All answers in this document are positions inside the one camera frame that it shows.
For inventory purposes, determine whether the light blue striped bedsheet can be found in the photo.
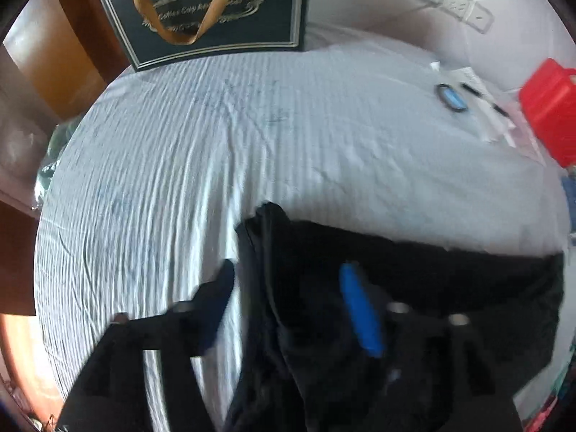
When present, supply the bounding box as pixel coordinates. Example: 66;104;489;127
33;22;572;432

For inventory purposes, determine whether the white wall socket plate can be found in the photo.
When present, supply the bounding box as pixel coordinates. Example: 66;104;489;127
438;0;472;21

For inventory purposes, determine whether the clear plastic packet with pens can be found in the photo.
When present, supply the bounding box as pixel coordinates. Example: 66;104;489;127
429;60;518;147

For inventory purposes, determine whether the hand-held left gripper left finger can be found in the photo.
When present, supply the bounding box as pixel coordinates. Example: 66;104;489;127
58;258;237;432

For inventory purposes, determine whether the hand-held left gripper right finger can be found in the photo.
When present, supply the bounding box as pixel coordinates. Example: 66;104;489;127
337;261;523;432

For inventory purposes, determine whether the blue oval black-rimmed object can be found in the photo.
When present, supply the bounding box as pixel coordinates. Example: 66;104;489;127
434;83;469;115

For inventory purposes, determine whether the red hard-shell suitcase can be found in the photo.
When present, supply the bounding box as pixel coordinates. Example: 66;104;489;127
518;58;576;168

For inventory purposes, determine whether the black pen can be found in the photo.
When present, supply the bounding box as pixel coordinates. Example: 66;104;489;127
459;82;507;115

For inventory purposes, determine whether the dark gift bag, gold ribbon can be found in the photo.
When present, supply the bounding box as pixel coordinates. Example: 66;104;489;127
98;0;312;72

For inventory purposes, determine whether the black garment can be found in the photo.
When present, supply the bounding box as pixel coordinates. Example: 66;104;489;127
222;202;565;432

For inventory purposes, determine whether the white single-hole wall plate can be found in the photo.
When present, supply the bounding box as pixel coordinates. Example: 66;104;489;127
463;2;492;34

